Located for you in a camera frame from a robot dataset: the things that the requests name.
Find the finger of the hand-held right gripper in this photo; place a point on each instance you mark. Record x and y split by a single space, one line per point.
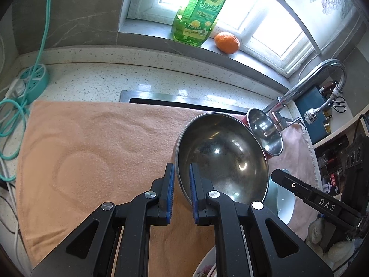
327 206

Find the round teal power strip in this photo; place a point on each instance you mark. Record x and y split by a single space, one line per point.
37 78

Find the green dish soap bottle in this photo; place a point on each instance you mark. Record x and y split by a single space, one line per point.
199 14

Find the small red steel bowl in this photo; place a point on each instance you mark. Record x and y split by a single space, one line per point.
265 129

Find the purple blossom print plate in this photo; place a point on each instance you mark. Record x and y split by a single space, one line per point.
203 268

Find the chrome kitchen faucet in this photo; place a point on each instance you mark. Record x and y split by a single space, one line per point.
302 83

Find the orange towel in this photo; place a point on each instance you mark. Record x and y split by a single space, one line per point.
86 150

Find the pink towel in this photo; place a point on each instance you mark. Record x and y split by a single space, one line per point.
299 161

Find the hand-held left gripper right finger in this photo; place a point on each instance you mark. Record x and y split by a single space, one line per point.
193 193

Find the wooden shelf unit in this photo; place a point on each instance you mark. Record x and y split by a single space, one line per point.
331 141

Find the blue knife holder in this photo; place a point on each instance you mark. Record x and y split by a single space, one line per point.
311 98

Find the orange fruit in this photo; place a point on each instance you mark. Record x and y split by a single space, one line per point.
227 42

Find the grey window sill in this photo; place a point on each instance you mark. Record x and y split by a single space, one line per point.
150 30

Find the large stainless steel bowl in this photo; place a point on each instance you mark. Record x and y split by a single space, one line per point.
222 150

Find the dark sauce bottle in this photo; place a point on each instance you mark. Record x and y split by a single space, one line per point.
331 155

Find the white frame window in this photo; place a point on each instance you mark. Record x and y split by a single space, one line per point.
259 26

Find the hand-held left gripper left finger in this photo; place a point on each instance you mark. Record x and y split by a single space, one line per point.
170 190

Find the person's right hand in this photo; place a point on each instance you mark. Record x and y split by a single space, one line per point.
340 251

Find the pale blue ceramic bowl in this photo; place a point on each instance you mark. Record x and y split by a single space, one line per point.
284 205

